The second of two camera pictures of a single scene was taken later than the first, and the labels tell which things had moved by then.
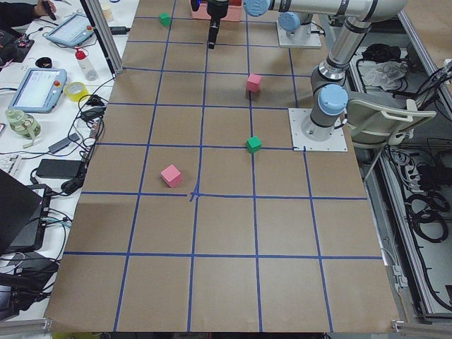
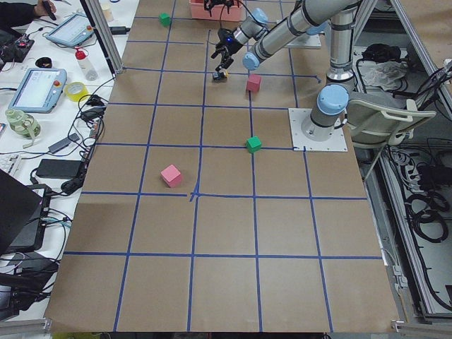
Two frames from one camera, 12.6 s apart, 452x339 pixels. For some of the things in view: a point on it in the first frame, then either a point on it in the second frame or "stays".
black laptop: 22,211 stays
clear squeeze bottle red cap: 88,70 stays
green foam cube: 253,144 stays
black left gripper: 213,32 -> 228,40
